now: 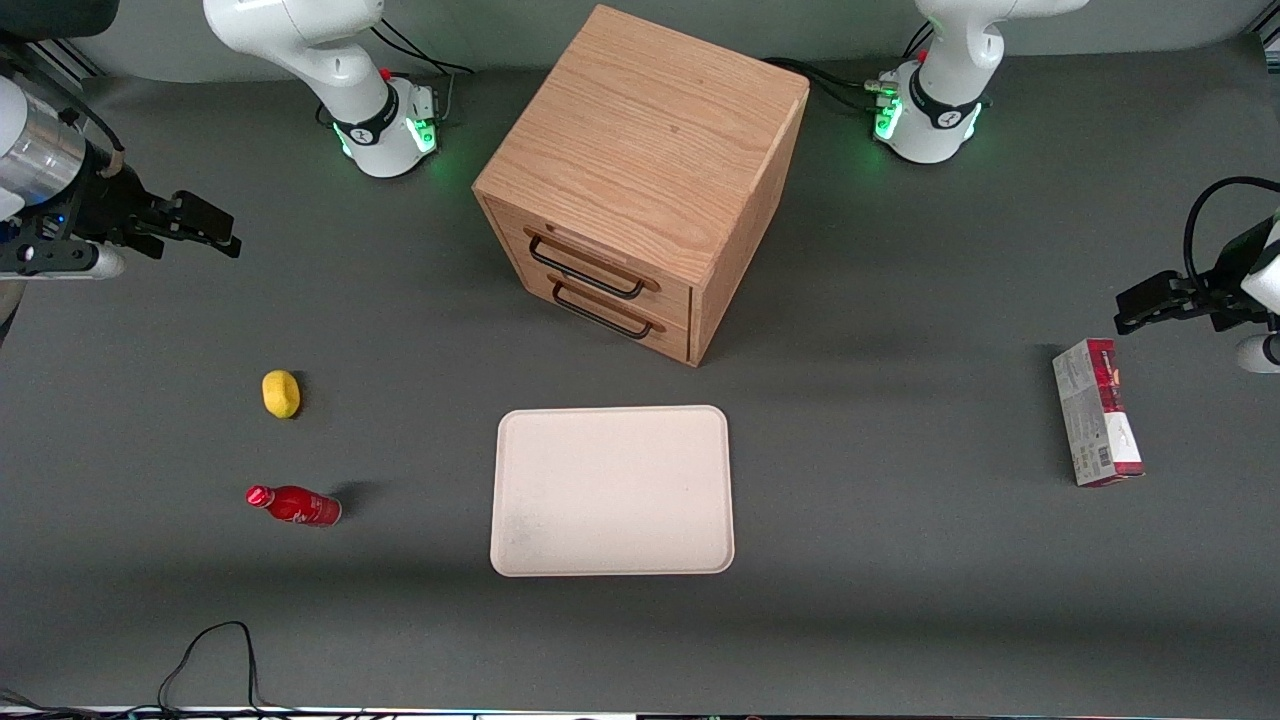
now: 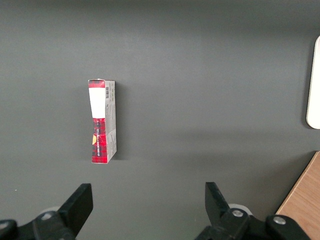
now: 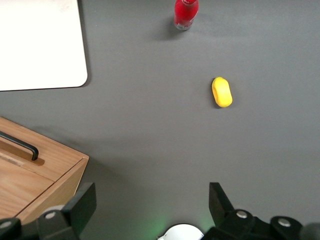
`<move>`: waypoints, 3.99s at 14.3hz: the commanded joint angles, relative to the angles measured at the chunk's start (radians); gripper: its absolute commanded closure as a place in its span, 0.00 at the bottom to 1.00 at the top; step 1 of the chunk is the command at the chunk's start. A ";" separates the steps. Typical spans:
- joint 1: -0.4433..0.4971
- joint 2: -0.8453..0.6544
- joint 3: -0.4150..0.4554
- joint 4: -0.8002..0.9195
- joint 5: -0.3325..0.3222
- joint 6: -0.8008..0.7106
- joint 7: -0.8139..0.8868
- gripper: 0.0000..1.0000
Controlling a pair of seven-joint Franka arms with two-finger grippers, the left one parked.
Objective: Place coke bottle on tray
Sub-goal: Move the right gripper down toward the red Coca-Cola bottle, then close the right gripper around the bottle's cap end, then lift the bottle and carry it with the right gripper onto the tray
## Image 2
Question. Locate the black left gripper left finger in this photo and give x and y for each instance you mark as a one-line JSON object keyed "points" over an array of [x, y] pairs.
{"points": [[75, 210]]}

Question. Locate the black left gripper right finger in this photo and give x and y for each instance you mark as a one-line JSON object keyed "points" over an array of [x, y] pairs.
{"points": [[220, 212]]}

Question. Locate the white plastic tray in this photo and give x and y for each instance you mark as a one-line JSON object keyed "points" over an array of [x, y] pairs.
{"points": [[314, 87]]}

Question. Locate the red plaid cardboard box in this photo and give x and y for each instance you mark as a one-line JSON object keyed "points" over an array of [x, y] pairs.
{"points": [[101, 140]]}

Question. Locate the wooden drawer box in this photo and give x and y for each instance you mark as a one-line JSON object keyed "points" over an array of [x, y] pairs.
{"points": [[303, 200]]}

